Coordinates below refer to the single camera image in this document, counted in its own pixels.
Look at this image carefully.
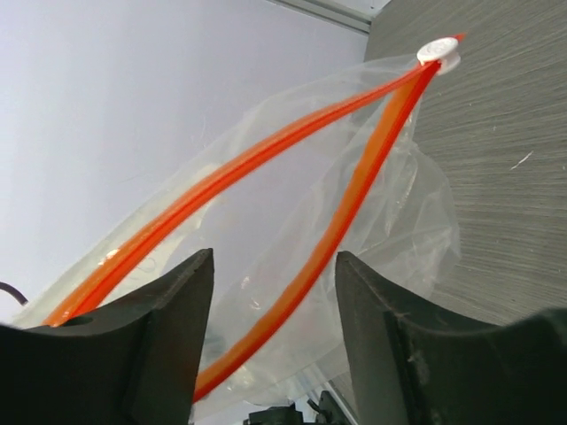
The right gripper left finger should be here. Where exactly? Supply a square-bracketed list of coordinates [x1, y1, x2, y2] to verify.
[1, 249, 214, 424]

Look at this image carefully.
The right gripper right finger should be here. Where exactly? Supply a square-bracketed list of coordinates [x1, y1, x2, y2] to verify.
[335, 251, 566, 424]

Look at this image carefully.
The clear zip top bag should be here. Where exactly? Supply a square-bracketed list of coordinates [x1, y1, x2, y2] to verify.
[13, 35, 460, 420]

